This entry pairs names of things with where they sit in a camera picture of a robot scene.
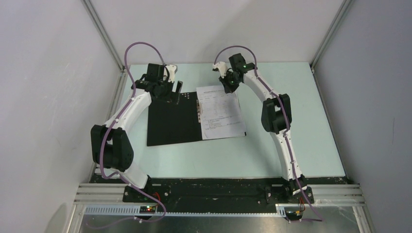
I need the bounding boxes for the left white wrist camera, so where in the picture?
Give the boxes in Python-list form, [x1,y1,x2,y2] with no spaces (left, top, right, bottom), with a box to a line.
[163,65,177,83]

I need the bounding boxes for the white slotted cable duct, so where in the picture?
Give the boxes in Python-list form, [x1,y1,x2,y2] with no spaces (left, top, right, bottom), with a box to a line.
[84,205,285,217]

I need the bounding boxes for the left aluminium corner post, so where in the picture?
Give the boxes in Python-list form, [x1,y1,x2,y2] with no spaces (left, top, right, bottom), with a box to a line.
[80,0,126,72]

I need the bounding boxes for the small controller board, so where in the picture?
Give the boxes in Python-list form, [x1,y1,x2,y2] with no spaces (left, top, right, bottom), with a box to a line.
[139,205,157,214]
[285,210,304,222]

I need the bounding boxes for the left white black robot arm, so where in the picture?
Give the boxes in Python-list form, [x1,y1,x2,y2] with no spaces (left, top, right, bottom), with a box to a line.
[90,63,183,202]

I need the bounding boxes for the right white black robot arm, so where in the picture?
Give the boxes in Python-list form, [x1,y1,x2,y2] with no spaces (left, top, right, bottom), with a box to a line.
[213,53,314,204]

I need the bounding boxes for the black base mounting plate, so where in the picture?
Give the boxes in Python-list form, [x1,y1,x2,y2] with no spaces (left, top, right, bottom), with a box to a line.
[90,175,350,213]

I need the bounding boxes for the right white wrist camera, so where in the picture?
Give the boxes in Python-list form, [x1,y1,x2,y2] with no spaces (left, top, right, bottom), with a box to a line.
[212,62,228,78]

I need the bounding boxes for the red black folder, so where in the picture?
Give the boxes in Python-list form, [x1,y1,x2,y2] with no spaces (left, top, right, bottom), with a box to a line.
[146,91,247,147]

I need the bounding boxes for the printed paper sheets stack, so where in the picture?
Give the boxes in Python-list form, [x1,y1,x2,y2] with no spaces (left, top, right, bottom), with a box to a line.
[196,85,246,140]

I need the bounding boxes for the right aluminium corner post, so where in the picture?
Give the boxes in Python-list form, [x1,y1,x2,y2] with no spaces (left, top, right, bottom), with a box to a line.
[310,0,355,73]

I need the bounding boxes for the aluminium corner post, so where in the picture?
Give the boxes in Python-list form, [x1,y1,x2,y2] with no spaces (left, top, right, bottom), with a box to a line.
[310,0,355,73]
[80,0,126,72]

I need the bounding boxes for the aluminium frame rails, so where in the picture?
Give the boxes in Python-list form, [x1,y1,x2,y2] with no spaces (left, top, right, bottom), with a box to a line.
[63,183,376,233]

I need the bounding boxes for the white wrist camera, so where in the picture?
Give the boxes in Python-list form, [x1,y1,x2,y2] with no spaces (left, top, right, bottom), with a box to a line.
[163,65,177,83]
[212,62,228,78]

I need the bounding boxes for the right small controller board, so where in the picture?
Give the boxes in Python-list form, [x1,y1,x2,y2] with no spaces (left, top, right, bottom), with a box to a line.
[285,210,304,222]

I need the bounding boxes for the left small controller board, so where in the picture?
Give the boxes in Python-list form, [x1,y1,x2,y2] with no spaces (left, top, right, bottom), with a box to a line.
[139,205,157,214]

